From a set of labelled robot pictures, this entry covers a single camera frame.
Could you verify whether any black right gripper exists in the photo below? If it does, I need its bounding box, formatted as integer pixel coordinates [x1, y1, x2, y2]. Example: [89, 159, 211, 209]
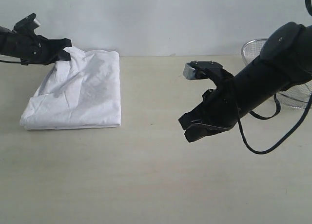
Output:
[178, 60, 289, 143]

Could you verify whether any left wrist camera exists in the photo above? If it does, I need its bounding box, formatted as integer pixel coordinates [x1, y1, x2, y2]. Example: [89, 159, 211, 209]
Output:
[13, 13, 41, 35]

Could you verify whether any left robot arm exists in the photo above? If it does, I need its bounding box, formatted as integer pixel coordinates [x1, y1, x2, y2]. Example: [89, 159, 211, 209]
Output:
[0, 27, 72, 65]

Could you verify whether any wire mesh basket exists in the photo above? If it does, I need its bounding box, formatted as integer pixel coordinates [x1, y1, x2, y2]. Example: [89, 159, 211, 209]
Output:
[240, 38, 312, 110]

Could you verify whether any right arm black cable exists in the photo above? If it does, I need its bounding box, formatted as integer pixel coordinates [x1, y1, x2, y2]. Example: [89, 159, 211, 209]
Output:
[236, 0, 312, 154]

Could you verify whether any white t-shirt red print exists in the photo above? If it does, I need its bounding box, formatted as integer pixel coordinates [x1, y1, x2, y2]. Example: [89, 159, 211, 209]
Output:
[19, 46, 121, 130]

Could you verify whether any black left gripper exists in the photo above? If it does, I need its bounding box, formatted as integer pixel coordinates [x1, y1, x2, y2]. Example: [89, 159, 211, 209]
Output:
[4, 33, 72, 65]

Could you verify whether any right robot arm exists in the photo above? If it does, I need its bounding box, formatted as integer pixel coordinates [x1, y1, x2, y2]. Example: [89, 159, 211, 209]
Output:
[179, 22, 312, 142]

